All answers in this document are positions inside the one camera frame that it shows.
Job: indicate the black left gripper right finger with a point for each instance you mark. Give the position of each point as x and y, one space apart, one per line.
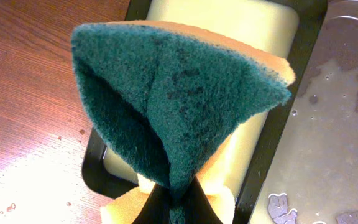
196 207

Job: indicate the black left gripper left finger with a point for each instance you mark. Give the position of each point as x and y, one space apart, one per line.
156 209

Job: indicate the green and yellow sponge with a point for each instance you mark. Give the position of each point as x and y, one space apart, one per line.
164 96

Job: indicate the black soapy water tray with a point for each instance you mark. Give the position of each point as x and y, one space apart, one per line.
263 25

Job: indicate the large brown serving tray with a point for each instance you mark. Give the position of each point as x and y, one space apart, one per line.
314 173

